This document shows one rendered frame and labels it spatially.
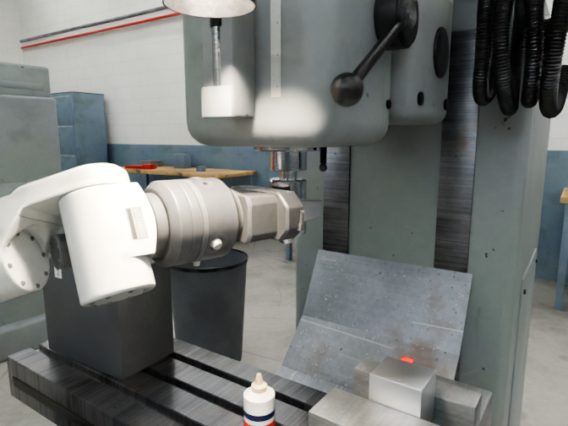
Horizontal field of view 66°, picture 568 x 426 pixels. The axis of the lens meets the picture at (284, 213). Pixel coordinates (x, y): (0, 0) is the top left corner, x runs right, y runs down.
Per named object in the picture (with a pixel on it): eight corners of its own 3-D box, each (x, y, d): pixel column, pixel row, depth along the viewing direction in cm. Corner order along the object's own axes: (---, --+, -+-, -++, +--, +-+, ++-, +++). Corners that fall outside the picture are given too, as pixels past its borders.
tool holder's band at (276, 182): (262, 186, 56) (262, 178, 56) (291, 183, 59) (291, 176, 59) (284, 189, 52) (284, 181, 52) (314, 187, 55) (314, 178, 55)
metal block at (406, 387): (418, 441, 48) (422, 390, 47) (367, 421, 51) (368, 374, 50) (433, 417, 52) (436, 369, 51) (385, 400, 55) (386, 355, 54)
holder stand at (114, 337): (122, 382, 74) (113, 267, 71) (47, 348, 85) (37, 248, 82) (174, 352, 84) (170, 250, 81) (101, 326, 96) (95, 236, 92)
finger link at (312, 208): (317, 220, 57) (281, 226, 53) (318, 195, 56) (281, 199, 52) (326, 221, 55) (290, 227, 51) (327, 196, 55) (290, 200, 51)
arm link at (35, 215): (106, 154, 39) (-36, 202, 39) (129, 251, 37) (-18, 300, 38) (137, 172, 45) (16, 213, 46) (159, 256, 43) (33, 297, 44)
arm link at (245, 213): (306, 176, 49) (214, 182, 41) (304, 260, 50) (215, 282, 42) (237, 169, 58) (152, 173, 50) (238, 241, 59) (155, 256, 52)
